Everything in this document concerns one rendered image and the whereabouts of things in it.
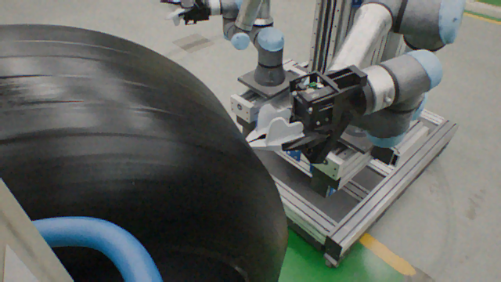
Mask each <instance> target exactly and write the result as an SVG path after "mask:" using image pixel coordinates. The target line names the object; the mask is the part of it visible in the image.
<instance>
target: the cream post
mask: <svg viewBox="0 0 501 282"><path fill-rule="evenodd" d="M6 244H8V246H9V247H10V248H11V249H12V250H13V252H14V253H15V254H16V255H17V256H18V258H20V259H21V260H22V263H23V264H24V265H25V266H26V267H27V268H28V269H29V270H30V271H31V273H32V274H33V275H34V276H35V277H36V279H37V280H38V281H39V282H74V281H73V280H72V278H71V277H70V275H69V274H68V272H67V271H66V269H65V267H64V266H63V264H62V263H61V261H60V260H59V259H58V258H57V257H56V256H55V254H54V253H53V251H52V250H51V248H50V247H49V246H48V245H47V243H46V242H45V240H44V239H43V237H42V235H41V234H40V233H39V232H38V230H37V229H36V227H35V226H34V224H33V223H32V221H31V220H30V219H29V218H28V216H27V214H26V213H25V211H24V210H23V209H22V208H21V206H20V204H19V203H18V201H17V200H16V198H15V197H14V196H13V195H12V193H11V192H10V190H9V189H8V187H7V186H6V184H4V182H3V181H2V180H1V179H0V282H3V279H4V267H5V246H6Z"/></svg>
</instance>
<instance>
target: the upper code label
mask: <svg viewBox="0 0 501 282"><path fill-rule="evenodd" d="M3 282H39V281H38V280H37V279H36V277H35V276H34V275H33V274H32V273H31V271H30V270H29V269H28V268H27V267H26V266H25V265H24V264H23V263H22V260H21V259H20V258H18V256H17V255H16V254H15V253H14V252H13V250H12V249H11V248H10V247H9V246H8V244H6V246H5V267H4V279H3Z"/></svg>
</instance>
